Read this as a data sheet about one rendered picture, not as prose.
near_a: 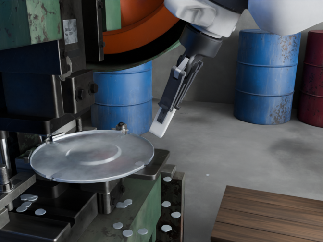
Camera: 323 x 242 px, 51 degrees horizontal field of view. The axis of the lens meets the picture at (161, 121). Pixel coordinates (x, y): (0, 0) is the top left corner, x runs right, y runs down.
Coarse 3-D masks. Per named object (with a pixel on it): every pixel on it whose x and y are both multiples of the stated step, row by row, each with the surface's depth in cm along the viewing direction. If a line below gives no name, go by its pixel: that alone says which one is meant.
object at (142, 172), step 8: (160, 152) 82; (168, 152) 82; (152, 160) 78; (160, 160) 78; (144, 168) 74; (152, 168) 74; (160, 168) 75; (128, 176) 73; (136, 176) 72; (144, 176) 72; (152, 176) 71; (80, 184) 79; (88, 184) 79; (96, 184) 78; (104, 184) 78; (112, 184) 80; (120, 184) 86; (96, 192) 79; (104, 192) 78; (112, 192) 81; (120, 192) 86; (104, 200) 79; (112, 200) 80; (104, 208) 80; (112, 208) 82
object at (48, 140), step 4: (44, 140) 90; (48, 140) 90; (40, 144) 87; (32, 148) 85; (32, 152) 82; (20, 156) 80; (16, 160) 79; (20, 160) 79; (16, 164) 79; (20, 164) 79; (24, 164) 79; (28, 164) 78; (16, 168) 80; (20, 168) 79; (24, 168) 79; (28, 168) 79; (28, 172) 79; (32, 172) 79; (36, 176) 79; (40, 176) 79; (48, 180) 78
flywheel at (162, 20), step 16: (128, 0) 104; (144, 0) 103; (160, 0) 102; (128, 16) 106; (144, 16) 105; (160, 16) 100; (112, 32) 107; (128, 32) 104; (144, 32) 103; (160, 32) 101; (112, 48) 107; (128, 48) 106
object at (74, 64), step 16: (64, 0) 71; (80, 0) 77; (64, 16) 72; (80, 16) 78; (64, 32) 72; (80, 32) 78; (80, 48) 79; (80, 64) 80; (16, 80) 72; (32, 80) 71; (48, 80) 70; (64, 80) 72; (80, 80) 74; (16, 96) 73; (32, 96) 72; (48, 96) 71; (64, 96) 73; (80, 96) 73; (16, 112) 75; (32, 112) 74; (48, 112) 72; (64, 112) 74
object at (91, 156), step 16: (48, 144) 87; (64, 144) 87; (80, 144) 87; (96, 144) 85; (112, 144) 85; (128, 144) 87; (144, 144) 87; (32, 160) 78; (48, 160) 78; (64, 160) 78; (80, 160) 76; (96, 160) 76; (112, 160) 78; (128, 160) 78; (144, 160) 78; (48, 176) 70; (64, 176) 70; (80, 176) 70; (96, 176) 70; (112, 176) 70
